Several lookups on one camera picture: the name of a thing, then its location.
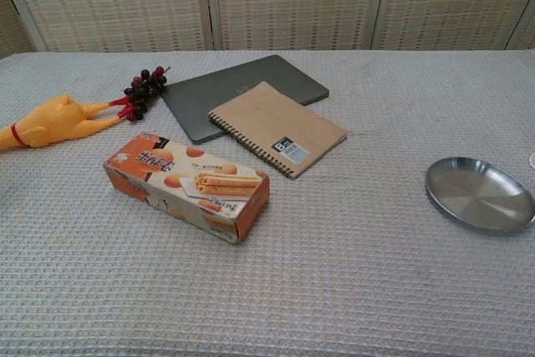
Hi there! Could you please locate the round silver metal object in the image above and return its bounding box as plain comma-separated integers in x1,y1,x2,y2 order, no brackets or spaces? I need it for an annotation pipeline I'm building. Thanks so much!
425,156,535,233

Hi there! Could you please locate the brown spiral notebook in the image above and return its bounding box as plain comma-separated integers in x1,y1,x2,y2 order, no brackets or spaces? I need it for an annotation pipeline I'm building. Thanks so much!
207,80,349,180

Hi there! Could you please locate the grey closed laptop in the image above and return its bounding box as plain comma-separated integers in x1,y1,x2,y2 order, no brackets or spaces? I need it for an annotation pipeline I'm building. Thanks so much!
160,54,330,145

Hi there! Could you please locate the orange egg roll snack box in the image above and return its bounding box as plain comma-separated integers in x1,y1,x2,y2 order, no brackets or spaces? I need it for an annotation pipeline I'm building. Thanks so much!
103,131,271,246

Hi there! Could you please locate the beige waffle weave tablecloth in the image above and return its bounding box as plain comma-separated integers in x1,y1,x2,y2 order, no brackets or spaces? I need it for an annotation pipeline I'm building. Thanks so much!
0,49,535,357

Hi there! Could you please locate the dark red grape bunch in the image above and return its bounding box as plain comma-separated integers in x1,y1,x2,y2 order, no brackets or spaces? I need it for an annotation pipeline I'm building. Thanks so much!
123,65,171,122

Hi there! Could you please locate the yellow rubber chicken toy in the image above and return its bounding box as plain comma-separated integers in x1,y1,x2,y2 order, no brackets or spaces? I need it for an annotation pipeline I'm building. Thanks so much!
0,93,137,153

